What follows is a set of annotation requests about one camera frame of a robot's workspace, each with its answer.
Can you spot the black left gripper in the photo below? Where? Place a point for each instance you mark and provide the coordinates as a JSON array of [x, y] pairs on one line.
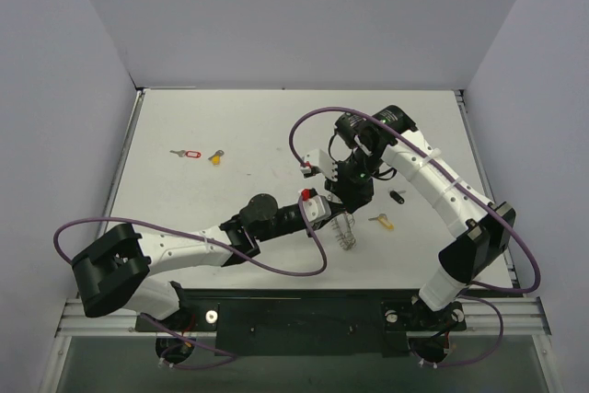
[[335, 208]]

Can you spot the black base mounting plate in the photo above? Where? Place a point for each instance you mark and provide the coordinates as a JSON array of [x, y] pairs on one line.
[[328, 324]]

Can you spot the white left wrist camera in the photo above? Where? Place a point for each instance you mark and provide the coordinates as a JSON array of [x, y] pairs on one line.
[[314, 207]]

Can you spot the key with yellow round tag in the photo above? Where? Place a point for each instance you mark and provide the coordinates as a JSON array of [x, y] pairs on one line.
[[215, 159]]

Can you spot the key with long yellow tag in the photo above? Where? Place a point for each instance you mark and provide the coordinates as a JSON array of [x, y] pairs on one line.
[[383, 221]]

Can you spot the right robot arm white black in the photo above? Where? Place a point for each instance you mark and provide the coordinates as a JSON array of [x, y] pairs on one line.
[[480, 227]]

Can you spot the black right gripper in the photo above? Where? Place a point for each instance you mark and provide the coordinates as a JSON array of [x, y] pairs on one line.
[[352, 195]]

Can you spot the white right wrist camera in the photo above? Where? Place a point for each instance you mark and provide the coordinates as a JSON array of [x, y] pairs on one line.
[[317, 162]]

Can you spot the key with red tag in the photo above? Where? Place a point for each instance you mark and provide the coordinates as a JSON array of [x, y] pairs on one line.
[[187, 153]]

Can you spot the metal disc with keyrings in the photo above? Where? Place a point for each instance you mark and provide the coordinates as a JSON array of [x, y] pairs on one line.
[[342, 226]]

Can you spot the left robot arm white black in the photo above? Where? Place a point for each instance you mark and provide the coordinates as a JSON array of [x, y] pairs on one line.
[[117, 270]]

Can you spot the key with black tag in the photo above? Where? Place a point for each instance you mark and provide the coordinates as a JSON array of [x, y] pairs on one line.
[[397, 196]]

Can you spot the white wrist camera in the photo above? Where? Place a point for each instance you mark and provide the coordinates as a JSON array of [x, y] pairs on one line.
[[314, 207], [317, 162]]

